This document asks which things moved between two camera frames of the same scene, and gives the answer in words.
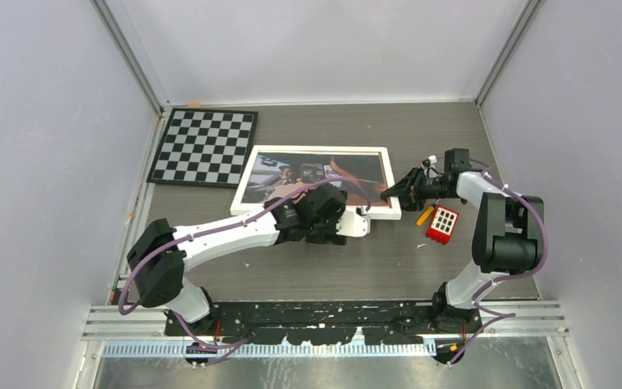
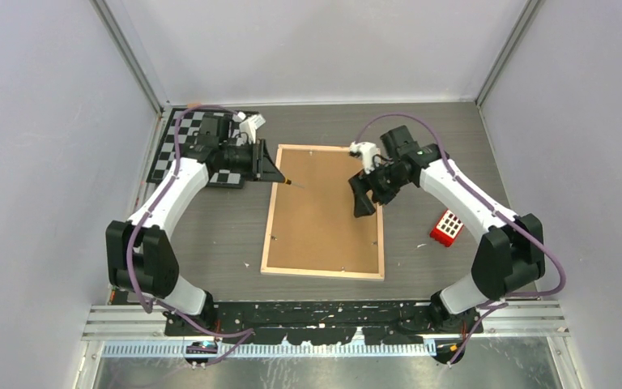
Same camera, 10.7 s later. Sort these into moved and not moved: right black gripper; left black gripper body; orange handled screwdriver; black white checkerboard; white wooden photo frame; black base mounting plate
Moved: left black gripper body; right black gripper; white wooden photo frame; orange handled screwdriver
Not moved: black white checkerboard; black base mounting plate
